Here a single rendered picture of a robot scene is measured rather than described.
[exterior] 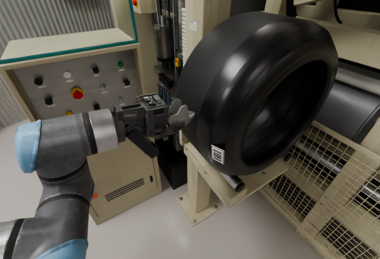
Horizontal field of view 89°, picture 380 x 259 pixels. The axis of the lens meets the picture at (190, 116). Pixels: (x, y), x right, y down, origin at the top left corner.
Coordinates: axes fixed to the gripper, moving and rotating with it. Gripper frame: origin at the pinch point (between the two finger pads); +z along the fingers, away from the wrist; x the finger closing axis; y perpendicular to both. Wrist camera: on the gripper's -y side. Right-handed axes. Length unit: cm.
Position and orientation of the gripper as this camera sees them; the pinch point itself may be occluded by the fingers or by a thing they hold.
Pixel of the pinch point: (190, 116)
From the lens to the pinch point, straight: 53.8
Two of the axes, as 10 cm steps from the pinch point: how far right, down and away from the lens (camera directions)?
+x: -5.2, -5.1, 6.8
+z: 8.5, -2.1, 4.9
